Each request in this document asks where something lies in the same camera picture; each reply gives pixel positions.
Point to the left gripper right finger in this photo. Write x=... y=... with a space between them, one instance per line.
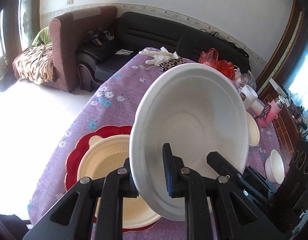
x=231 y=206

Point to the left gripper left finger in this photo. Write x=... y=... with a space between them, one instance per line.
x=90 y=206

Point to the large white foam bowl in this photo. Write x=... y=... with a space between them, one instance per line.
x=274 y=168

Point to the large red glass plate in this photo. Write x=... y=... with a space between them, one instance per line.
x=95 y=156

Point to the cream ribbed plastic bowl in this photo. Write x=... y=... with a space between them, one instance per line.
x=253 y=131

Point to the wooden sideboard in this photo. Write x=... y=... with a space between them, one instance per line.
x=285 y=126

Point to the black phone stand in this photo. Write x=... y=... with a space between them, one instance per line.
x=263 y=115

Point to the pink knit-sleeved thermos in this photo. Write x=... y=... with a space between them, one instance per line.
x=276 y=107

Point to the purple floral tablecloth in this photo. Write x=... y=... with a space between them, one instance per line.
x=115 y=103

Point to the red plastic bag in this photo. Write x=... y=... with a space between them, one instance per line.
x=211 y=58

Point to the leopard print pouch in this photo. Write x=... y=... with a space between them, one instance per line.
x=170 y=64

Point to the floral blanket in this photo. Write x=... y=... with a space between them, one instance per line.
x=36 y=64

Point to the white gloves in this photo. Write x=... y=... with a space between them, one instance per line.
x=158 y=57

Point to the green pillow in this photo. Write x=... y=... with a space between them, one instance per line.
x=43 y=37

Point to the maroon armchair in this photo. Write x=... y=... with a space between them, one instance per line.
x=67 y=32

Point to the black leather sofa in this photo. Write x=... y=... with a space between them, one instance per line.
x=103 y=53

